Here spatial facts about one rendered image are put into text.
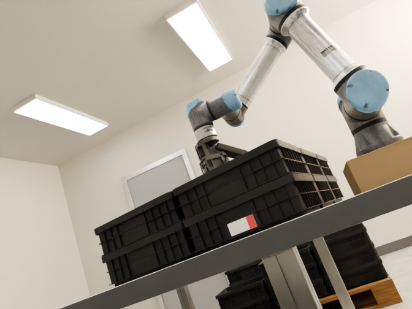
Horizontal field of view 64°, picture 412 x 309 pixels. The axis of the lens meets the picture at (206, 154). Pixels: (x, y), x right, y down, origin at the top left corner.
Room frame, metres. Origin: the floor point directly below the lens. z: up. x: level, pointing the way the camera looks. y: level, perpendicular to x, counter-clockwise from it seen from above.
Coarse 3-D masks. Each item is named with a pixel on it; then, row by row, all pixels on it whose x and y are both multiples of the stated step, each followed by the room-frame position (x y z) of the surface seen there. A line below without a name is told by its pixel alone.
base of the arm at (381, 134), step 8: (376, 120) 1.06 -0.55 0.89; (384, 120) 1.07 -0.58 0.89; (360, 128) 1.08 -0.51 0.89; (368, 128) 1.06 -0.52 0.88; (376, 128) 1.05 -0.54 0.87; (384, 128) 1.05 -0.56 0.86; (392, 128) 1.07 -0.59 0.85; (360, 136) 1.08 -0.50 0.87; (368, 136) 1.06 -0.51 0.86; (376, 136) 1.05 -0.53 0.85; (384, 136) 1.04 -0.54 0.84; (392, 136) 1.04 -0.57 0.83; (400, 136) 1.05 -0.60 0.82; (360, 144) 1.09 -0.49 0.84; (368, 144) 1.07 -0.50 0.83; (376, 144) 1.05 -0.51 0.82; (384, 144) 1.04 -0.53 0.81; (360, 152) 1.09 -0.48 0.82; (368, 152) 1.07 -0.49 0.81
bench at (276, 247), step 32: (384, 192) 0.52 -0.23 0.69; (288, 224) 0.56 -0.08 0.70; (320, 224) 0.55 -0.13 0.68; (352, 224) 0.54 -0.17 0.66; (224, 256) 0.59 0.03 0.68; (256, 256) 0.58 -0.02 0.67; (288, 256) 0.62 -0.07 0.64; (320, 256) 2.02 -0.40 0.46; (128, 288) 0.64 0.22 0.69; (160, 288) 0.63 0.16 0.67; (288, 288) 0.62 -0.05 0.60
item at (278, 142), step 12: (264, 144) 0.95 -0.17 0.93; (276, 144) 0.94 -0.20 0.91; (288, 144) 1.05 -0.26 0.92; (240, 156) 0.98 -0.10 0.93; (252, 156) 0.97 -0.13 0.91; (216, 168) 1.02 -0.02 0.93; (228, 168) 1.00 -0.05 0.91; (192, 180) 1.06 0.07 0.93; (204, 180) 1.04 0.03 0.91; (180, 192) 1.08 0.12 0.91
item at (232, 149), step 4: (216, 144) 1.10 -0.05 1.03; (220, 144) 1.09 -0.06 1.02; (224, 144) 1.10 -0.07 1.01; (216, 148) 1.09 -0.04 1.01; (220, 148) 1.09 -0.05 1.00; (224, 148) 1.10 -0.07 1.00; (228, 148) 1.10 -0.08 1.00; (232, 148) 1.11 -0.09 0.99; (236, 148) 1.11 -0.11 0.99; (224, 152) 1.11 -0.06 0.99; (228, 152) 1.11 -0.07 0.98; (232, 152) 1.11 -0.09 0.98; (236, 152) 1.11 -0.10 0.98; (240, 152) 1.12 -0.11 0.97; (244, 152) 1.12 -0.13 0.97; (228, 156) 1.14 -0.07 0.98; (232, 156) 1.14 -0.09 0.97; (236, 156) 1.13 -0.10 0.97
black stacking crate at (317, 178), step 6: (318, 180) 1.26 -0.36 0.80; (324, 180) 1.38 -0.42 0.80; (318, 186) 1.25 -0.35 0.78; (324, 186) 1.35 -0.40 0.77; (318, 192) 1.23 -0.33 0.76; (324, 192) 1.32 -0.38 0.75; (330, 192) 1.44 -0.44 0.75; (324, 198) 1.25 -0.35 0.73; (330, 198) 1.38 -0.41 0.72; (324, 204) 1.27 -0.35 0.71; (330, 204) 1.38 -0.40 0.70
